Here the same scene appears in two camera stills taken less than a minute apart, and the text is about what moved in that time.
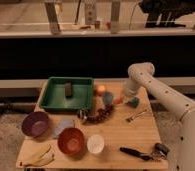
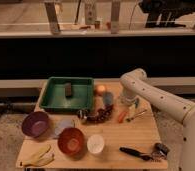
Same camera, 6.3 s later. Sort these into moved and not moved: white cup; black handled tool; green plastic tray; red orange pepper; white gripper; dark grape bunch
Moved: red orange pepper; white gripper
Not moved: dark grape bunch; green plastic tray; black handled tool; white cup
